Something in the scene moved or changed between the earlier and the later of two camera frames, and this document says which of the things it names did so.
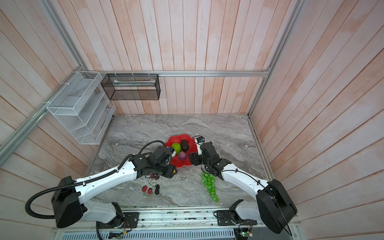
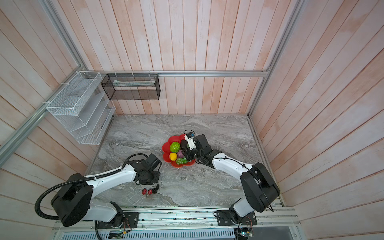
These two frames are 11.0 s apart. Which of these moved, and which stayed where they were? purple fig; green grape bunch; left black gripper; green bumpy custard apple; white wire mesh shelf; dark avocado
Moved: green grape bunch; left black gripper
Stayed: dark avocado; white wire mesh shelf; purple fig; green bumpy custard apple
